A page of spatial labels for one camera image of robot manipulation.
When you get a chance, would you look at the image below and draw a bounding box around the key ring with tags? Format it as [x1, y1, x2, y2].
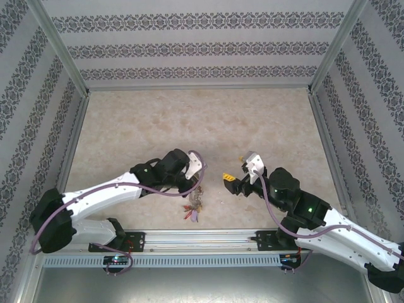
[189, 186, 205, 211]

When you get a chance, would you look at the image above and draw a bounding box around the grey metal shelf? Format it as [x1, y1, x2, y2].
[18, 252, 389, 303]

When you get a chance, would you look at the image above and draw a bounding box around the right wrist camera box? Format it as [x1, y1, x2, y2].
[241, 150, 265, 186]

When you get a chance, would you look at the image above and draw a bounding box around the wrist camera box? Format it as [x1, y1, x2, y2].
[184, 151, 206, 181]
[241, 150, 265, 186]

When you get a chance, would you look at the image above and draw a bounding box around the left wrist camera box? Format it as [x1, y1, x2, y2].
[184, 151, 206, 181]

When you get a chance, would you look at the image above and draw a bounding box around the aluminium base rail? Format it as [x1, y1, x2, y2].
[30, 229, 370, 253]

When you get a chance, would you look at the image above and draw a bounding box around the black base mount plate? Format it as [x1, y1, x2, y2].
[256, 229, 315, 252]
[88, 232, 146, 253]

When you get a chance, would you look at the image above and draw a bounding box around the aluminium frame bar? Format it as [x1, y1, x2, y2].
[44, 93, 91, 230]
[85, 83, 313, 93]
[309, 93, 360, 228]

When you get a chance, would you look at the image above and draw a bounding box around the slotted grey cable duct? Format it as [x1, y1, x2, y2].
[42, 254, 282, 268]

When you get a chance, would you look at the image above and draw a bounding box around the aluminium frame post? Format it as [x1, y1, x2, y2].
[307, 0, 369, 94]
[25, 0, 91, 95]

